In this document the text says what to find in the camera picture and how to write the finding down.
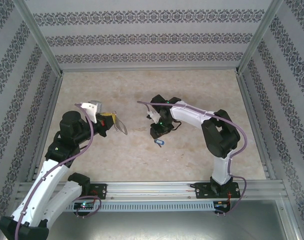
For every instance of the aluminium mounting rail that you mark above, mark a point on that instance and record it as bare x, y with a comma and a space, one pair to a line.
149, 190

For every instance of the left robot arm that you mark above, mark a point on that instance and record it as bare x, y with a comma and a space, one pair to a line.
49, 180

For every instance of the grey sheet metal panel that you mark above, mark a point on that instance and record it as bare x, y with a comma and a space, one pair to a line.
154, 225

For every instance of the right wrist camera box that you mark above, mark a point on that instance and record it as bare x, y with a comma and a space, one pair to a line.
152, 116

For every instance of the aluminium frame post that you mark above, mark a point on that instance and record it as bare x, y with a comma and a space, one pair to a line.
39, 37
259, 37

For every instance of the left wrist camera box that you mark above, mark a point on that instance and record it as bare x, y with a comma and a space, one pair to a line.
95, 106

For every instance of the aluminium side rail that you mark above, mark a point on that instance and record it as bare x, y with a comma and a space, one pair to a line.
52, 100
252, 112

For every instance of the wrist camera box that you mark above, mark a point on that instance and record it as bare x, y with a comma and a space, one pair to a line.
152, 116
95, 106

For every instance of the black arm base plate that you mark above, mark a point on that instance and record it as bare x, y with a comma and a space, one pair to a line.
204, 191
99, 191

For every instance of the small circuit board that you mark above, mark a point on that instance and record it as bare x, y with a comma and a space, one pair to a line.
222, 205
84, 205

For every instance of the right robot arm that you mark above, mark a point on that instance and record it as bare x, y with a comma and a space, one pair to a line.
192, 115

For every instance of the blue key tag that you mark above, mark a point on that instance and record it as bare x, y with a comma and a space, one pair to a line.
159, 142

